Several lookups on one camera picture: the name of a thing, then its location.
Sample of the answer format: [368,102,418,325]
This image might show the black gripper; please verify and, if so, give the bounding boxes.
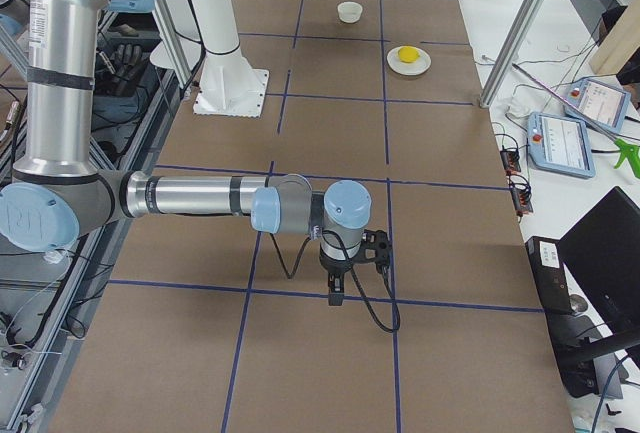
[320,253,353,306]

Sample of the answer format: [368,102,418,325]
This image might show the yellow lemon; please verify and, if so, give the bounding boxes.
[397,46,420,64]

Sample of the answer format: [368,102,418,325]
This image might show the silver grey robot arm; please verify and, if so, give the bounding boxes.
[1,0,371,306]

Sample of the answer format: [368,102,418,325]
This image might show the white round plate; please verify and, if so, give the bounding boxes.
[386,46,432,76]

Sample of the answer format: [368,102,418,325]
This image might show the white bowl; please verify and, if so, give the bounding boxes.
[337,1,363,24]

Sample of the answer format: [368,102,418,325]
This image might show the black box device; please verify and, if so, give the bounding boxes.
[525,236,588,316]

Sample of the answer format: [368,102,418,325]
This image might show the black laptop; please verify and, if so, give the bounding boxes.
[558,187,639,331]

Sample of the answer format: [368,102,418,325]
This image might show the teach pendant near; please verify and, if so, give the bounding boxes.
[527,112,596,179]

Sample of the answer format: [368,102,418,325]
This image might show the teach pendant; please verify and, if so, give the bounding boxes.
[527,112,596,179]
[566,78,631,134]

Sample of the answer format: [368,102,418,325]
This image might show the green tipped grabber stick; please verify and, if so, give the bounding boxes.
[511,62,640,178]

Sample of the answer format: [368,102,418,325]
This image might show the teach pendant far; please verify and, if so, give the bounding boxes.
[566,78,631,134]

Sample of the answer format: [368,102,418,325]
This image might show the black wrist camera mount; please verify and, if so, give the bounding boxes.
[353,229,392,277]

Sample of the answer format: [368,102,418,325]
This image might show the white pedestal mount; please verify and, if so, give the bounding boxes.
[167,0,269,117]

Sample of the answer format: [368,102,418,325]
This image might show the aluminium frame post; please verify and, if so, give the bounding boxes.
[479,0,544,108]

